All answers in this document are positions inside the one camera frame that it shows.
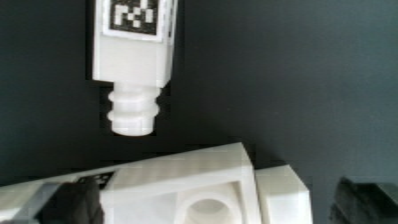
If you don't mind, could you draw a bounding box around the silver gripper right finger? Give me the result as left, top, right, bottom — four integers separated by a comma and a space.
329, 178, 398, 224

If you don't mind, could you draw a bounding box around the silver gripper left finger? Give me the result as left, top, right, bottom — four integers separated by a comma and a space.
7, 179, 105, 224

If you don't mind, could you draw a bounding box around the white square table top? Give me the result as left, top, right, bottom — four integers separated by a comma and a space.
0, 143, 261, 224

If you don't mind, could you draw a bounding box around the white table leg front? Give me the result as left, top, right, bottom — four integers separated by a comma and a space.
92, 0, 178, 136

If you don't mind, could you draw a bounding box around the white right obstacle wall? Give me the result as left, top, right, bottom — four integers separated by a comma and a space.
256, 165, 313, 224

